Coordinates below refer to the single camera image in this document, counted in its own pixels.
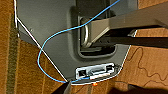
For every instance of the dark robot torso link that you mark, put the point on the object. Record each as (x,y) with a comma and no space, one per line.
(133,23)

